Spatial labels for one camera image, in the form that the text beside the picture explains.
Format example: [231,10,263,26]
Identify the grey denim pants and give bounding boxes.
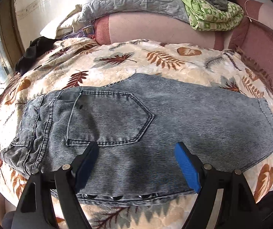
[0,73,273,206]

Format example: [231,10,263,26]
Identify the cream leaf-pattern blanket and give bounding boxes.
[0,38,273,228]

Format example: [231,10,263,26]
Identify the green patterned cloth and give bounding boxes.
[182,0,244,31]

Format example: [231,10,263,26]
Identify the black garment on blanket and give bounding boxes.
[15,36,57,75]

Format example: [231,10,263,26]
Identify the blue small box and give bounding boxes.
[82,25,95,38]

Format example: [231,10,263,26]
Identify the cream pillow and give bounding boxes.
[40,4,82,39]

